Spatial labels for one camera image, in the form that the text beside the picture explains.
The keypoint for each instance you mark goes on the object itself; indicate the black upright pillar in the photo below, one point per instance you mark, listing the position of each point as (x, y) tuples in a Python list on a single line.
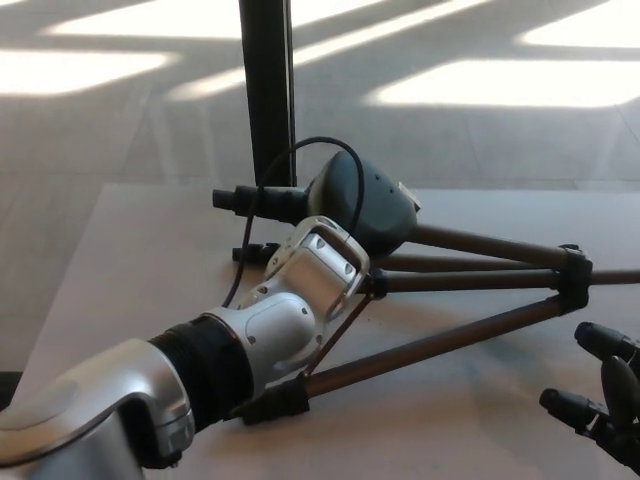
[(265, 75)]

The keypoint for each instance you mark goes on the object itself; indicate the brown and black camera tripod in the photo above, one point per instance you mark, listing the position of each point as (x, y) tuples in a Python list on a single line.
[(450, 339)]

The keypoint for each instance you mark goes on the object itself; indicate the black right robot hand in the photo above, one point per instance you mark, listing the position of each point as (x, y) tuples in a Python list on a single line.
[(622, 420)]

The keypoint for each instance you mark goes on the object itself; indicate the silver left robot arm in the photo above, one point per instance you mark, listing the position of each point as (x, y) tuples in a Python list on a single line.
[(280, 325)]

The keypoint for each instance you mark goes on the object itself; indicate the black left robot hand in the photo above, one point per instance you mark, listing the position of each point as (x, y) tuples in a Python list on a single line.
[(380, 210)]

